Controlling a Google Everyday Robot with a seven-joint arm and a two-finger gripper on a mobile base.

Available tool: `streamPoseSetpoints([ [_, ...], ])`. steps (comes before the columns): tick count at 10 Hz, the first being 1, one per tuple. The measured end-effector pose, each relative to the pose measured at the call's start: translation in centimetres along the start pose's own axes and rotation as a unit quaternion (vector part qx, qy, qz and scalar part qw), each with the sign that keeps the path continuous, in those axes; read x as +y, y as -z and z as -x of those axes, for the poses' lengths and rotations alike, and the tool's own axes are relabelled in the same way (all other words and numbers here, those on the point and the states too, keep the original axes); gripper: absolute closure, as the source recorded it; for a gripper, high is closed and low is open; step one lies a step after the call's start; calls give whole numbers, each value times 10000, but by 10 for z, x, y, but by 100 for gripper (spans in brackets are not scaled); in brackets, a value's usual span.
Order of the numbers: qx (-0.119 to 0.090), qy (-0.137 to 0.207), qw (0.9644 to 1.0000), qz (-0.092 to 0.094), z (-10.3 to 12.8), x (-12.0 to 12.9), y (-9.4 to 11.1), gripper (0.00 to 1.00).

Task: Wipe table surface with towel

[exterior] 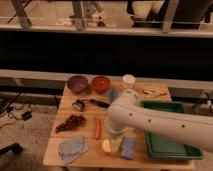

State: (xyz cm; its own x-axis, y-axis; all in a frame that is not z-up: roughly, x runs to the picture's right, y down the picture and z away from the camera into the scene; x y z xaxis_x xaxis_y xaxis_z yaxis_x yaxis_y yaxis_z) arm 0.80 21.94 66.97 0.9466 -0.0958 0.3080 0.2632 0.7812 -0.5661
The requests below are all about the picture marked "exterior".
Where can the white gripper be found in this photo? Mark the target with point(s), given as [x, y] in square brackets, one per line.
[115, 144]

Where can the light blue towel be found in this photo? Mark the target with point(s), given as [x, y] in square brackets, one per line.
[71, 149]

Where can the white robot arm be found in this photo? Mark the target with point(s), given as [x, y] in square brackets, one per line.
[125, 111]

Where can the blue folded cloth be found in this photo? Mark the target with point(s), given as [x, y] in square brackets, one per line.
[127, 148]

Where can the orange carrot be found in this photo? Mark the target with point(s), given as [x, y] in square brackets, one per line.
[97, 128]

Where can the green plastic tray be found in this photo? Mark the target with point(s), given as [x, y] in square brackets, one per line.
[163, 148]

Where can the bunch of dark grapes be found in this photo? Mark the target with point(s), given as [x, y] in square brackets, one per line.
[71, 123]

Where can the blue sponge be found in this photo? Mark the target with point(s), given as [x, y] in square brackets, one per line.
[112, 94]

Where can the banana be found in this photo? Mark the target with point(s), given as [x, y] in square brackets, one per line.
[153, 93]

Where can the red bowl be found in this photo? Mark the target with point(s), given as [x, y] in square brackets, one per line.
[100, 84]

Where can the white lidded cup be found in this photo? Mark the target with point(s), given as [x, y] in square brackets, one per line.
[128, 81]

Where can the purple bowl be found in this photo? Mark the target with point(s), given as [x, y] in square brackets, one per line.
[77, 83]

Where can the black power adapter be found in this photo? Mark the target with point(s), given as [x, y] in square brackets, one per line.
[26, 115]

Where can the black handled brush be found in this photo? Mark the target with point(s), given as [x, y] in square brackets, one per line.
[80, 104]

